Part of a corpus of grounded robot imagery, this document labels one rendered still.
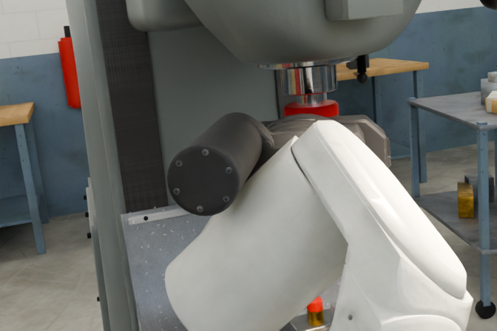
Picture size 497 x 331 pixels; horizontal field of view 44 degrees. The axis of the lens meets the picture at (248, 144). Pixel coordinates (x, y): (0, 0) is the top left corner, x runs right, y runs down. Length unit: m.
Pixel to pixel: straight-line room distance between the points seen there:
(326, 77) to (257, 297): 0.26
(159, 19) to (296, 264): 0.36
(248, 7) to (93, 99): 0.49
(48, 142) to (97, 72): 3.90
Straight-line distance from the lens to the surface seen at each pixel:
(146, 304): 0.89
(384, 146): 0.49
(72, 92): 4.57
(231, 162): 0.28
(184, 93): 0.89
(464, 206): 3.07
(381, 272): 0.25
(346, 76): 4.28
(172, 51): 0.88
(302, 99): 0.53
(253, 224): 0.30
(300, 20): 0.44
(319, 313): 0.64
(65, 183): 4.82
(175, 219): 0.90
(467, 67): 5.75
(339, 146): 0.28
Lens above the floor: 1.35
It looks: 12 degrees down
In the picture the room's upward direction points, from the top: 6 degrees counter-clockwise
